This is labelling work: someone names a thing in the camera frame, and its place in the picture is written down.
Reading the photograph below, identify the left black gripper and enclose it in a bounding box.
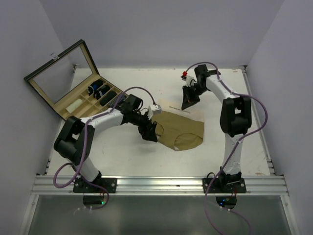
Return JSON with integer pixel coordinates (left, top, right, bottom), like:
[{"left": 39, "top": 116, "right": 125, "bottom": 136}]
[{"left": 130, "top": 110, "right": 158, "bottom": 141}]

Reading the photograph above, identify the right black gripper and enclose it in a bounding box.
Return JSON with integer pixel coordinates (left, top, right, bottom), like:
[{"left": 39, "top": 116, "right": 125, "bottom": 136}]
[{"left": 182, "top": 83, "right": 209, "bottom": 109}]

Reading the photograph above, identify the olive tan underwear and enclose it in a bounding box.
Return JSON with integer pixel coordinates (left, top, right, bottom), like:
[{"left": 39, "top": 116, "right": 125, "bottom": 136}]
[{"left": 153, "top": 98, "right": 204, "bottom": 151}]

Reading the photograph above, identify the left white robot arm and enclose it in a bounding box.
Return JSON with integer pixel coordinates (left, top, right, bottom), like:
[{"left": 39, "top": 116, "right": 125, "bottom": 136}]
[{"left": 53, "top": 94, "right": 162, "bottom": 192}]

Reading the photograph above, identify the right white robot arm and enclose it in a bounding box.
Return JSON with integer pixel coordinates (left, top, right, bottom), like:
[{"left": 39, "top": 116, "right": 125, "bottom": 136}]
[{"left": 181, "top": 64, "right": 252, "bottom": 193}]

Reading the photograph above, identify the black white rolled underwear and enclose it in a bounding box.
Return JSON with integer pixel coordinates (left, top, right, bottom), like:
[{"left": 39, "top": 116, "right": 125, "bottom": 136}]
[{"left": 93, "top": 85, "right": 111, "bottom": 100}]

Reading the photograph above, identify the black blue rolled underwear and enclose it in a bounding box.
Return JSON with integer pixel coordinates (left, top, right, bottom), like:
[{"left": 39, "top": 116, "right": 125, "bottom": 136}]
[{"left": 87, "top": 79, "right": 104, "bottom": 95}]

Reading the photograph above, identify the white rolled cloth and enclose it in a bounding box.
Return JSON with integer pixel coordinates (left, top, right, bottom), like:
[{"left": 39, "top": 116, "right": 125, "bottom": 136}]
[{"left": 66, "top": 99, "right": 83, "bottom": 113}]

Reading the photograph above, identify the black compartment storage box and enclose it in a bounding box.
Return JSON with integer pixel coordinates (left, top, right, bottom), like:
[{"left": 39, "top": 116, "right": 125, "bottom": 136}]
[{"left": 24, "top": 40, "right": 122, "bottom": 120}]

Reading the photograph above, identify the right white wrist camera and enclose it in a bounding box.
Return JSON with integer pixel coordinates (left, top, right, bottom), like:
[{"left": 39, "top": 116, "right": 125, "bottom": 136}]
[{"left": 181, "top": 71, "right": 196, "bottom": 87}]

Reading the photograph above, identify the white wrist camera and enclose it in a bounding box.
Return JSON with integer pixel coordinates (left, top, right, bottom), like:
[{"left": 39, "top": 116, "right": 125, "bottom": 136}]
[
  {"left": 148, "top": 104, "right": 162, "bottom": 118},
  {"left": 181, "top": 71, "right": 196, "bottom": 87}
]

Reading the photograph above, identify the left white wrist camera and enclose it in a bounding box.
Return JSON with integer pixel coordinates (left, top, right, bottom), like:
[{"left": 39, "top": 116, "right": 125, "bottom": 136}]
[{"left": 148, "top": 104, "right": 162, "bottom": 118}]

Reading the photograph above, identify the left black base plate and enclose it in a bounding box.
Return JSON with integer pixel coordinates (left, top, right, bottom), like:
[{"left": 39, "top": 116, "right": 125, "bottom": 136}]
[{"left": 73, "top": 177, "right": 117, "bottom": 193}]

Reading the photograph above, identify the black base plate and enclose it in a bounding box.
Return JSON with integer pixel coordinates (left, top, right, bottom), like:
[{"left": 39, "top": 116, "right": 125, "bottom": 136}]
[
  {"left": 208, "top": 178, "right": 247, "bottom": 194},
  {"left": 73, "top": 177, "right": 117, "bottom": 193}
]

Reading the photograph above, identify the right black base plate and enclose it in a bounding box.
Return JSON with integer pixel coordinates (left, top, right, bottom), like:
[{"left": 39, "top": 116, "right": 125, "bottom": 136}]
[{"left": 208, "top": 178, "right": 247, "bottom": 194}]

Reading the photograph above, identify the aluminium front rail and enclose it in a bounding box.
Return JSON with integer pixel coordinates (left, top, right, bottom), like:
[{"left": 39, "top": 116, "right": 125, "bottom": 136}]
[{"left": 31, "top": 175, "right": 289, "bottom": 196}]

